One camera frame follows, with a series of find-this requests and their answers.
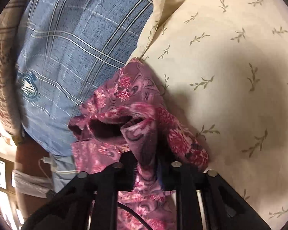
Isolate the purple pink floral shirt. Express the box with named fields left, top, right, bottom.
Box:
left=69, top=58, right=209, bottom=229

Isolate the grey star-logo pillow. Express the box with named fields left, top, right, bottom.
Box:
left=50, top=154, right=78, bottom=193

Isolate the grey hanging towel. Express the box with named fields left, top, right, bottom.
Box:
left=13, top=170, right=53, bottom=198

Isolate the brown wooden headboard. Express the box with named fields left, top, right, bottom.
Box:
left=14, top=135, right=49, bottom=219

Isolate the beige striped floral pillow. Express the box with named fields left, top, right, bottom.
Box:
left=0, top=0, right=27, bottom=136

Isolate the cream leaf-print duvet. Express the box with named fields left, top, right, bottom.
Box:
left=134, top=0, right=288, bottom=229

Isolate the blue plaid quilt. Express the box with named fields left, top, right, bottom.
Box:
left=16, top=0, right=153, bottom=156

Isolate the white charger with cable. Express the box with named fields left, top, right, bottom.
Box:
left=37, top=156, right=52, bottom=182

